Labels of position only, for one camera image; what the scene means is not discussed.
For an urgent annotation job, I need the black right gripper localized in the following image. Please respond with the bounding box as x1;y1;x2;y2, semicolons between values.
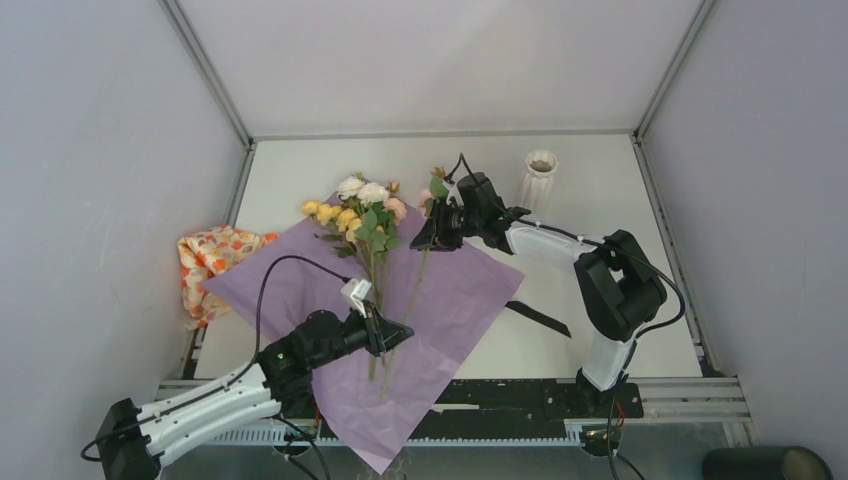
410;197;483;252

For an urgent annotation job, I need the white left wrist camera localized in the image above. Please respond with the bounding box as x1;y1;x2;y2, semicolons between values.
341;278;372;317

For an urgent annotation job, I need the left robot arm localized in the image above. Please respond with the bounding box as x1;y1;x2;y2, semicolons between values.
94;302;414;479

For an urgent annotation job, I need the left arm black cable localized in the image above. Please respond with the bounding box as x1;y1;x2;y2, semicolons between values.
79;254;352;463

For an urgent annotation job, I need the purple wrapping paper sheet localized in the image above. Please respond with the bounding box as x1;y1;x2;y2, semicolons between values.
203;211;523;473

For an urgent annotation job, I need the black cylinder object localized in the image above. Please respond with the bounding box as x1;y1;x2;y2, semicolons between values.
701;446;834;480

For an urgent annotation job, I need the peach rose stem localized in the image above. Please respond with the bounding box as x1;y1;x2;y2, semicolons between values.
383;181;407;225

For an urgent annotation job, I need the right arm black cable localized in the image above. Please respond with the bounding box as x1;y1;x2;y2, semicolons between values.
445;153;687;480

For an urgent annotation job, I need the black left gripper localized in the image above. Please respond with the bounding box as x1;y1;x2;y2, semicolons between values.
310;299;413;369

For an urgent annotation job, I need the black printed ribbon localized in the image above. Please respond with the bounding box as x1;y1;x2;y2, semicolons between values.
505;300;572;338

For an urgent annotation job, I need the yellow rose stem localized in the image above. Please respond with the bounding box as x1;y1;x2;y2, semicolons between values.
301;199;390;307

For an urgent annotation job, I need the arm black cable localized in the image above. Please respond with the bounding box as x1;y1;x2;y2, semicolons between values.
445;153;687;480
79;254;352;463

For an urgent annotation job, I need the white rose stem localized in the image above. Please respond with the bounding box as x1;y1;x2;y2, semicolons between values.
335;173;392;382

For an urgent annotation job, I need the orange floral cloth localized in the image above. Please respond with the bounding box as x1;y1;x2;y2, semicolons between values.
177;224;278;331

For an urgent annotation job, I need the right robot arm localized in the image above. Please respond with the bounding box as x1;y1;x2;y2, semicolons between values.
410;172;673;416

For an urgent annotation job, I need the white ribbed ceramic vase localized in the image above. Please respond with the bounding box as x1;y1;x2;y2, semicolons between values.
517;150;559;216

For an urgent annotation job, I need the pink rose stem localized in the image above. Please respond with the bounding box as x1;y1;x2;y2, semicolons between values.
380;166;451;400

